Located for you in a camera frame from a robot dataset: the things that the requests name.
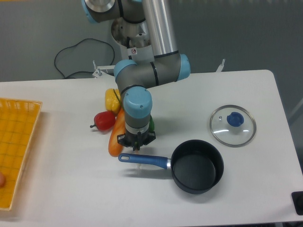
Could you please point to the yellow woven basket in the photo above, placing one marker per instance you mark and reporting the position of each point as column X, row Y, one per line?
column 18, row 119

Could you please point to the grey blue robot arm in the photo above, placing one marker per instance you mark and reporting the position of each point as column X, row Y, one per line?
column 134, row 79

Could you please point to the black object table corner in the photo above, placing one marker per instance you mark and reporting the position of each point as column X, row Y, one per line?
column 297, row 198

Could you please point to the yellow bell pepper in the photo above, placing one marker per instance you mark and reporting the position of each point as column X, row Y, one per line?
column 112, row 98

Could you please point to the glass pot lid blue knob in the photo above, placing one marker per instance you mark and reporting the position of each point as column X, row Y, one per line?
column 232, row 126

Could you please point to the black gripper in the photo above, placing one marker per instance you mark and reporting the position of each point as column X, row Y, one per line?
column 136, row 140

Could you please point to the orange baguette bread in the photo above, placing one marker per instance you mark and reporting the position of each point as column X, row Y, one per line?
column 114, row 148

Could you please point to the red bell pepper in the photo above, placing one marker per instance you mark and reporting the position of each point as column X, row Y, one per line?
column 104, row 121

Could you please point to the black saucepan blue handle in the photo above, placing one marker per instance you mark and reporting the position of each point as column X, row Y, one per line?
column 196, row 166

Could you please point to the green onion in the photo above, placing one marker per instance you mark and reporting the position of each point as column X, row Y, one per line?
column 136, row 144

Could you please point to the green bell pepper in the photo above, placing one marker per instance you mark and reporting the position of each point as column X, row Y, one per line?
column 151, row 125

